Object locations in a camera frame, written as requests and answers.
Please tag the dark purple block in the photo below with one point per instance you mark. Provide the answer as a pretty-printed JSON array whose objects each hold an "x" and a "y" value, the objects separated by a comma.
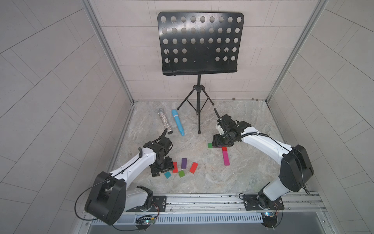
[{"x": 184, "y": 163}]

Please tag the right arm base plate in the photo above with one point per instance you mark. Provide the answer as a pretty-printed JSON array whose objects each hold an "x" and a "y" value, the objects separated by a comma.
[{"x": 251, "y": 202}]

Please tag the circuit board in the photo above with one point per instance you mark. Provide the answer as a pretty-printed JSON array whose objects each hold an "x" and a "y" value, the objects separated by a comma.
[
  {"x": 144, "y": 222},
  {"x": 270, "y": 219}
]

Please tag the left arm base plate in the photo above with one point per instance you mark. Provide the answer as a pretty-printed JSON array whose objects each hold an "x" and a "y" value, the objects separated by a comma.
[{"x": 159, "y": 203}]

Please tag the blue microphone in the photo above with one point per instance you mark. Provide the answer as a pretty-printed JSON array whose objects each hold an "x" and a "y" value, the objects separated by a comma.
[{"x": 178, "y": 122}]

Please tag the magenta rectangular block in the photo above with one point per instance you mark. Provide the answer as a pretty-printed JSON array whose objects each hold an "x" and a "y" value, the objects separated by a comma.
[{"x": 226, "y": 160}]

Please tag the aluminium front rail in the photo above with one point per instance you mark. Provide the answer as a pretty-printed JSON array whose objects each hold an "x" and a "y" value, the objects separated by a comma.
[{"x": 231, "y": 203}]

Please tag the left circuit board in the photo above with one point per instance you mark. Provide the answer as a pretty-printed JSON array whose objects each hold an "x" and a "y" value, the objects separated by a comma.
[{"x": 144, "y": 222}]

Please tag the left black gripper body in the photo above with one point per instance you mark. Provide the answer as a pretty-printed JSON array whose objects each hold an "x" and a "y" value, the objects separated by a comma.
[{"x": 160, "y": 168}]

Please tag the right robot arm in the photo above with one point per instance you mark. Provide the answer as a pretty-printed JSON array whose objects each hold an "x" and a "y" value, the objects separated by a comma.
[{"x": 295, "y": 165}]

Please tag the right circuit board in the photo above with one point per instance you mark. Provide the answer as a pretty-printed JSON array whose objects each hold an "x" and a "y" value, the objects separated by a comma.
[{"x": 270, "y": 219}]

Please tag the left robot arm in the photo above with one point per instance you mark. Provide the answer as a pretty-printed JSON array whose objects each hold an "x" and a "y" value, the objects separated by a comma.
[{"x": 110, "y": 195}]

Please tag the black perforated music stand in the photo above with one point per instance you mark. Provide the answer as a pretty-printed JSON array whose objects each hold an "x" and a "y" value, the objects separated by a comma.
[{"x": 199, "y": 43}]

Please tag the glittery silver microphone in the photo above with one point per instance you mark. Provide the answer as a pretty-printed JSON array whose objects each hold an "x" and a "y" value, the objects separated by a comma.
[{"x": 165, "y": 121}]

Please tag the teal square block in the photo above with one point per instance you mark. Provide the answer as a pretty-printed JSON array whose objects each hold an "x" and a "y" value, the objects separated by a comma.
[{"x": 167, "y": 174}]

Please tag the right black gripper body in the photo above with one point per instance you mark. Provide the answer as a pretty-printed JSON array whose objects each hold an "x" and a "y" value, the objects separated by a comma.
[{"x": 220, "y": 141}]

